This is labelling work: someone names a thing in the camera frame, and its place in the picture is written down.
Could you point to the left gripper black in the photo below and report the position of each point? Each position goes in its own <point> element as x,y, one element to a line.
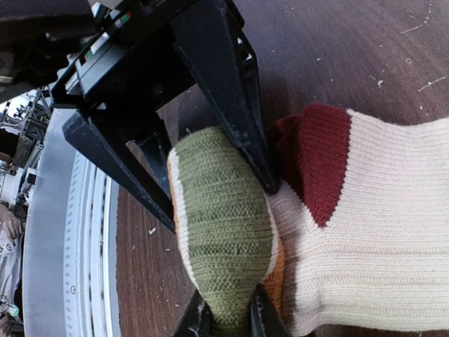
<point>134,56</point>

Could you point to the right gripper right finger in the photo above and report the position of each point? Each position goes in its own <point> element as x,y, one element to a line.
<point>265,320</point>

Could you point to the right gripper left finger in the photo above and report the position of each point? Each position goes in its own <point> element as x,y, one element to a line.
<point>196,321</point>

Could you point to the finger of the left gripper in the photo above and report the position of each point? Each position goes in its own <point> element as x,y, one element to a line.
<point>210,40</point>

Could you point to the cream striped knitted sock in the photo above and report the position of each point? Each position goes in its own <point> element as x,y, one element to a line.
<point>357,235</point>

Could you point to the aluminium front rail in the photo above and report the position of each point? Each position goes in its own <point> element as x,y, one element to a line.
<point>69,284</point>

